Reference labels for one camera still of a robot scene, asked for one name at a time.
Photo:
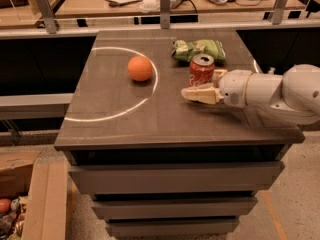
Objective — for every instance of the grey drawer cabinet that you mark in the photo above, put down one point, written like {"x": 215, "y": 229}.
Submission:
{"x": 154, "y": 163}

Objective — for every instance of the metal bracket post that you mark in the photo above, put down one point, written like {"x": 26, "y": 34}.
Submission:
{"x": 165, "y": 14}
{"x": 47, "y": 16}
{"x": 278, "y": 11}

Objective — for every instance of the metal bracket post right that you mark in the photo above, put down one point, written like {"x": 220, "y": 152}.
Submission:
{"x": 278, "y": 11}

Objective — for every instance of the orange fruit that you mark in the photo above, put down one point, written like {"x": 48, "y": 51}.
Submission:
{"x": 140, "y": 68}

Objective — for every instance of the metal bracket post left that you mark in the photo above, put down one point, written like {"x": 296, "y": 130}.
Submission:
{"x": 47, "y": 16}

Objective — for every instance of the metal bracket post middle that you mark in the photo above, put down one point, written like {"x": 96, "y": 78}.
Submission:
{"x": 165, "y": 14}

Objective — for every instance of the red coke can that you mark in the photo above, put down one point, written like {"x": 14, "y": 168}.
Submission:
{"x": 201, "y": 69}

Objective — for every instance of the green chip bag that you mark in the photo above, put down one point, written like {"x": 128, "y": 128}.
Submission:
{"x": 185, "y": 51}

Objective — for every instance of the white face mask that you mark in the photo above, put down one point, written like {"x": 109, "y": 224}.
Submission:
{"x": 147, "y": 6}

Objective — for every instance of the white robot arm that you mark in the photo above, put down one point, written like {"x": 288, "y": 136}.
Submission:
{"x": 293, "y": 97}

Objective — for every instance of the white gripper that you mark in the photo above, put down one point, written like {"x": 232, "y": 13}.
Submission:
{"x": 233, "y": 86}

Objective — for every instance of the cardboard box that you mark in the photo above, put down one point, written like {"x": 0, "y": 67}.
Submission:
{"x": 45, "y": 185}

